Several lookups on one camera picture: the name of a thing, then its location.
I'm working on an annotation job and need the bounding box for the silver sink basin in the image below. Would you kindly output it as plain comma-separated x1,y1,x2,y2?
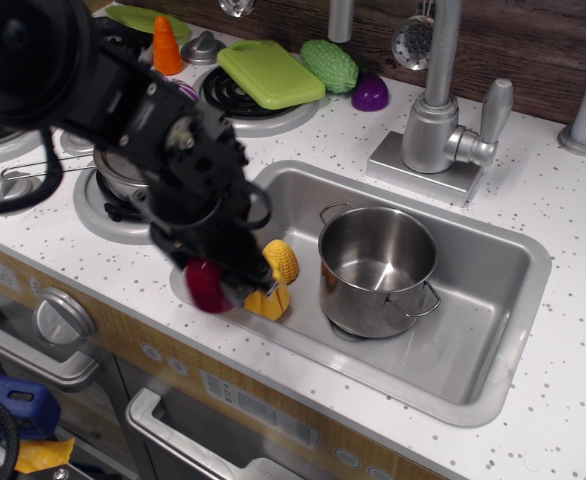
224,161,551,427

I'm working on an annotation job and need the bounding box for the back left stove burner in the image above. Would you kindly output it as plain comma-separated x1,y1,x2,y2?
93,17,153,64

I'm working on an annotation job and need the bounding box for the silver oven door handle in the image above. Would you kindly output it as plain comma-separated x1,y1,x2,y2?
126,387,299,479

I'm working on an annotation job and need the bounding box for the purple striped toy onion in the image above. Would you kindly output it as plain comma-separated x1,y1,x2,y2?
172,79,199,103

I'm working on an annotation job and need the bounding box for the hanging silver spoon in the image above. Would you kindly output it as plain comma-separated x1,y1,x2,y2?
218,0,255,18

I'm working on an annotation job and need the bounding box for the silver stove knob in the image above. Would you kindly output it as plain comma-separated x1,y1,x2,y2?
60,131,94,156
180,31,226,65
0,172,49,216

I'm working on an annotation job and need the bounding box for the back right stove burner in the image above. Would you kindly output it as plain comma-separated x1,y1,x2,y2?
194,67,319,138

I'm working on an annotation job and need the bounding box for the green toy plate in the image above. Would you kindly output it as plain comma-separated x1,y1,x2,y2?
105,5,192,44

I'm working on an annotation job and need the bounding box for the silver toy faucet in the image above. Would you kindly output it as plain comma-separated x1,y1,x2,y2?
366,1,514,207

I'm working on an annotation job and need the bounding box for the silver left drawer handle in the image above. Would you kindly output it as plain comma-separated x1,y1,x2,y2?
0,329,101,393

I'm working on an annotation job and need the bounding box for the green cutting board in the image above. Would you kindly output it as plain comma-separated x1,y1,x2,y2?
217,40,326,110

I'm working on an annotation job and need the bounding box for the blue clamp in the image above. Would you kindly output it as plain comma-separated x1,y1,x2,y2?
0,375,62,440

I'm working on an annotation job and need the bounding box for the silver stove knob back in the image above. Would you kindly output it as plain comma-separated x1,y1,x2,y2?
180,31,226,65

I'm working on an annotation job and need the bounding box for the yellow toy corn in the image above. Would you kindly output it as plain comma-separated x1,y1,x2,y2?
263,239,300,284

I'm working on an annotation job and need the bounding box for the purple toy eggplant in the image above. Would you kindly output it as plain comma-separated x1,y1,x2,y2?
351,72,390,112

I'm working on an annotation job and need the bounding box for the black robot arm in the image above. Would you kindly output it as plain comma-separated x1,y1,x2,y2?
0,1,277,306

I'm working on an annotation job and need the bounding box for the black braided cable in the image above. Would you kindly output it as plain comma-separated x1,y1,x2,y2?
0,127,64,216

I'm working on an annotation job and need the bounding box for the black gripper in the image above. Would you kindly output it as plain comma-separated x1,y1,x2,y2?
130,149,279,306

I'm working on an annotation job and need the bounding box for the silver post middle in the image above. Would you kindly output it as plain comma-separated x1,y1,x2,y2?
327,0,355,43

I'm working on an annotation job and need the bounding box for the hanging silver strainer ladle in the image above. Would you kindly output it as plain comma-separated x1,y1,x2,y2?
391,1,435,71

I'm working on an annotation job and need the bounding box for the silver stove knob middle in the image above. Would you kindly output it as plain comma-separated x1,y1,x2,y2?
60,131,94,156

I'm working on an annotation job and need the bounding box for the silver stove knob front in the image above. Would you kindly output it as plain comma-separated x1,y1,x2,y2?
0,172,49,216

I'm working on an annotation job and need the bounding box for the silver oven dial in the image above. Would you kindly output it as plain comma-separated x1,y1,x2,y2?
32,287,97,346

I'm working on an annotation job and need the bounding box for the green toy bitter gourd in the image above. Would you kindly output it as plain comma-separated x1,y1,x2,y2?
300,39,359,94

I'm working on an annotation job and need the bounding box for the steel pot in sink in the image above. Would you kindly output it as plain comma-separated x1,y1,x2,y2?
318,202,441,339

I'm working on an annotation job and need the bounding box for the yellow toy bell pepper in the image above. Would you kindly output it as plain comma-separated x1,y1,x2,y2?
243,271,291,321

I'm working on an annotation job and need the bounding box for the orange toy carrot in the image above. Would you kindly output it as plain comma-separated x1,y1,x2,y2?
152,16,184,76

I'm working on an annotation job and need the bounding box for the yellow cloth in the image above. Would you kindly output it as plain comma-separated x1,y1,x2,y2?
15,437,75,474

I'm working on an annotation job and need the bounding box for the stove burner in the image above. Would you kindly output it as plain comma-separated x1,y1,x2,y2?
73,168,152,245
0,131,42,163
93,17,153,64
194,67,319,138

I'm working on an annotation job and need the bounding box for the steel saucepan with lid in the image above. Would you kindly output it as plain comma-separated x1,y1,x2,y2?
0,147,154,201

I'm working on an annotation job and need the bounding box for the front stove burner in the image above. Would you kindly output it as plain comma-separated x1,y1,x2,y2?
73,168,152,245

